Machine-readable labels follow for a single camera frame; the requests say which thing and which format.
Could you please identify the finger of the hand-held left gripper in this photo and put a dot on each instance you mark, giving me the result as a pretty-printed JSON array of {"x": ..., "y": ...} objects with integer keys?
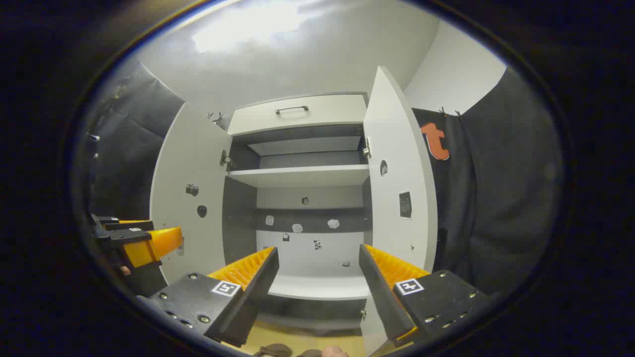
[
  {"x": 149, "y": 245},
  {"x": 124, "y": 224}
]

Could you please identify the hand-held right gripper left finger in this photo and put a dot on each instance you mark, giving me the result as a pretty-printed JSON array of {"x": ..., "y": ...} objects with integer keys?
[{"x": 248, "y": 297}]

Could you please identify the white cabinet drawer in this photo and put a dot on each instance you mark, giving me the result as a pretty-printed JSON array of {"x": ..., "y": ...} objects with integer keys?
[{"x": 317, "y": 111}]

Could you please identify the white cabinet shelf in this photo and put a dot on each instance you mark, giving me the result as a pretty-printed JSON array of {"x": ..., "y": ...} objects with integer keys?
[{"x": 302, "y": 174}]

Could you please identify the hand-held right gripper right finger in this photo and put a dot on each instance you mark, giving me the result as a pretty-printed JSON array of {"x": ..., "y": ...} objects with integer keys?
[{"x": 384, "y": 297}]

